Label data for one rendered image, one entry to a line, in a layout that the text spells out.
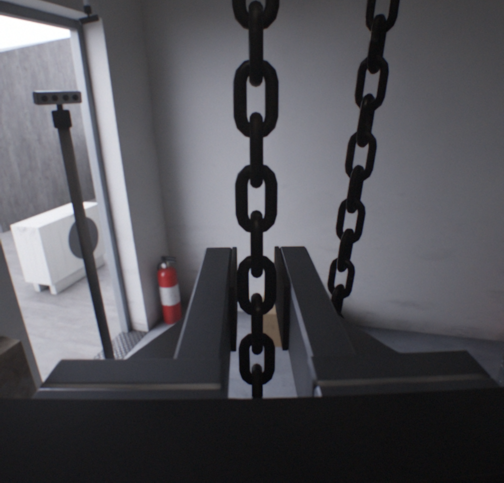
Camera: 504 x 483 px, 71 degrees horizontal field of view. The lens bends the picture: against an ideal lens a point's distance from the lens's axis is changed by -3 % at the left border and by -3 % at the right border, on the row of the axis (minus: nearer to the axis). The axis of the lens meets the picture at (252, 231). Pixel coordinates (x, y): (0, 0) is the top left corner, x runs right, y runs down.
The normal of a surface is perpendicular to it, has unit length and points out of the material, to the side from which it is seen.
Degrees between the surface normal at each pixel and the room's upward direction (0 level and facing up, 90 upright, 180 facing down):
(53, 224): 90
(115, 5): 90
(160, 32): 90
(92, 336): 0
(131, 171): 90
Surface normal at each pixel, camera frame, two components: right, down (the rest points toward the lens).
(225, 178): -0.29, 0.32
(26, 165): 0.96, 0.06
